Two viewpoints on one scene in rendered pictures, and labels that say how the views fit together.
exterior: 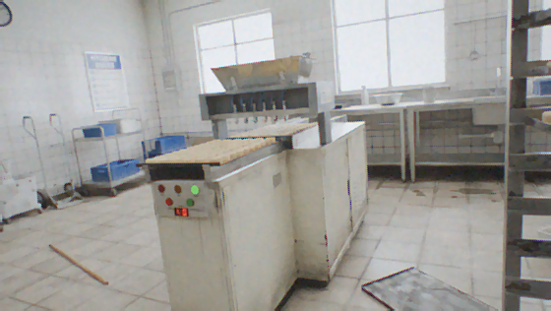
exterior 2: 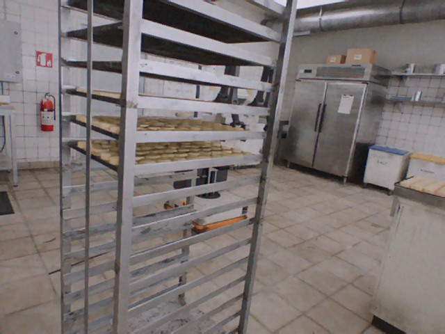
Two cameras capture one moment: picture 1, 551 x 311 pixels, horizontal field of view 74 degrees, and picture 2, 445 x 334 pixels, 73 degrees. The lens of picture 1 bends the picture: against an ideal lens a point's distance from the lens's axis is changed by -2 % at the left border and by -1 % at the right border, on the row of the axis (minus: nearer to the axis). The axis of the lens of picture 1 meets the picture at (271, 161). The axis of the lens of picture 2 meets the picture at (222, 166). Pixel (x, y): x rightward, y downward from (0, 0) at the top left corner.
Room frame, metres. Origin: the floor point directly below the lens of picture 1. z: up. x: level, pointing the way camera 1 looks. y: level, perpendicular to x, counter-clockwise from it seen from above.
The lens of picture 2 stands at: (0.98, -1.66, 1.27)
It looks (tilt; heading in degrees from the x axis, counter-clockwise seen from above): 13 degrees down; 110
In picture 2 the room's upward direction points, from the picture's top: 7 degrees clockwise
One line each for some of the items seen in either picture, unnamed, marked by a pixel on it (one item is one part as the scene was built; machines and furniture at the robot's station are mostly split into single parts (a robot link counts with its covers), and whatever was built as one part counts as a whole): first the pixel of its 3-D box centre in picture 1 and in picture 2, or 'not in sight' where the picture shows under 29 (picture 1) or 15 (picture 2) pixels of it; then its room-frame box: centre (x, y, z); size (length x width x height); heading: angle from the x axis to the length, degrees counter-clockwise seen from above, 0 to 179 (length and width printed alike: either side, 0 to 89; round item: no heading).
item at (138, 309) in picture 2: not in sight; (194, 280); (0.59, -0.77, 0.60); 0.64 x 0.03 x 0.03; 67
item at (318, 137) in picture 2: not in sight; (332, 122); (0.81, 4.48, 1.03); 1.40 x 0.90 x 2.05; 152
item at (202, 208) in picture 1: (182, 198); (400, 202); (1.40, 0.36, 0.77); 0.24 x 0.04 x 0.14; 65
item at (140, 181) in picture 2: not in sight; (142, 181); (0.23, -0.61, 0.87); 0.64 x 0.03 x 0.03; 67
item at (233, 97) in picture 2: not in sight; (234, 80); (0.14, 0.64, 1.40); 0.11 x 0.06 x 0.43; 62
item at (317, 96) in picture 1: (268, 116); not in sight; (2.19, 0.00, 1.01); 0.72 x 0.33 x 0.34; 65
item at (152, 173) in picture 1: (256, 137); not in sight; (2.35, 0.08, 0.87); 2.01 x 0.03 x 0.07; 155
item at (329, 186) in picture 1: (302, 191); not in sight; (2.62, -0.20, 0.42); 1.28 x 0.72 x 0.84; 155
